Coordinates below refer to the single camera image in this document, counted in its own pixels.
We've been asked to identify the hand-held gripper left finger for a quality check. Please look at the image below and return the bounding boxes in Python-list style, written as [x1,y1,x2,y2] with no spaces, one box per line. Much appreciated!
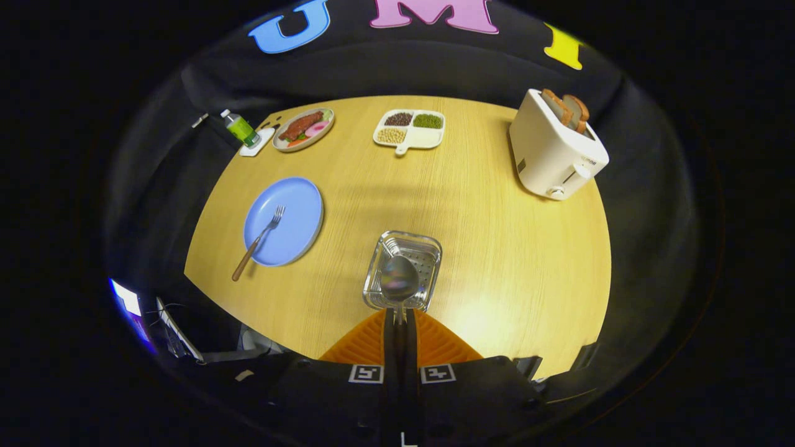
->
[267,307,401,447]

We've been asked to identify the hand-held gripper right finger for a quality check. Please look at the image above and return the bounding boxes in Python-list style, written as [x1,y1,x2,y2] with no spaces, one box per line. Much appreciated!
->
[401,307,550,447]

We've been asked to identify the metal spoon with dark handle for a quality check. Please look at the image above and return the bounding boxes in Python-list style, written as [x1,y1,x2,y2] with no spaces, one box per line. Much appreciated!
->
[379,255,420,330]

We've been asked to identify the fork with wooden handle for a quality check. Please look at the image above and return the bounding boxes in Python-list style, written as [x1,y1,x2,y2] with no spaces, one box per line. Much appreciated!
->
[232,205,286,282]

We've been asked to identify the blue round plate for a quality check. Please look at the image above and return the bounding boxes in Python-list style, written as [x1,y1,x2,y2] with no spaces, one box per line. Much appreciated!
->
[243,177,325,268]

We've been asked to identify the white divided dish with beans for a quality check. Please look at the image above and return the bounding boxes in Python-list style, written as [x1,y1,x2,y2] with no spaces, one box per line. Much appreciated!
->
[373,109,445,156]

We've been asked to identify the grey laptop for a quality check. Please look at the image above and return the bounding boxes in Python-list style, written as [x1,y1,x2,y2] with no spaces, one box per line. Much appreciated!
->
[155,297,204,363]

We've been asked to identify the white toaster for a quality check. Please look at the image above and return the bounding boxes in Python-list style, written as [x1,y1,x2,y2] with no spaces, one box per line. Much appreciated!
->
[509,88,610,201]

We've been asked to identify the plate with steak and vegetables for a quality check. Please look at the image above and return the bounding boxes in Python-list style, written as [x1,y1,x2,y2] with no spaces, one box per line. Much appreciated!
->
[272,107,335,153]

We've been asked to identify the white square coaster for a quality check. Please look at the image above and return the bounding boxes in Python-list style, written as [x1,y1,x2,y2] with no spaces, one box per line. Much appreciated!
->
[239,127,276,157]

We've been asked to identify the green plastic bottle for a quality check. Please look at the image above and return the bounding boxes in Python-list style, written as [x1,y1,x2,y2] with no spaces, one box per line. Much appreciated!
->
[220,109,261,148]

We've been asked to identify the glowing computer screen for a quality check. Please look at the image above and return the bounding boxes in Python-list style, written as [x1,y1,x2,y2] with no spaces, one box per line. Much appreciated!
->
[109,278,153,348]

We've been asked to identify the brown bread slice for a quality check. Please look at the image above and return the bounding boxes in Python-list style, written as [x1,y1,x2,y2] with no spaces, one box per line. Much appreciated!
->
[540,89,575,125]
[563,94,591,134]

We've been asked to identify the metal wire cutlery basket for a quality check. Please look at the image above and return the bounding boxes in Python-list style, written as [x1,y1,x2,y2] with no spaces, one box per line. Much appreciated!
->
[362,230,443,313]

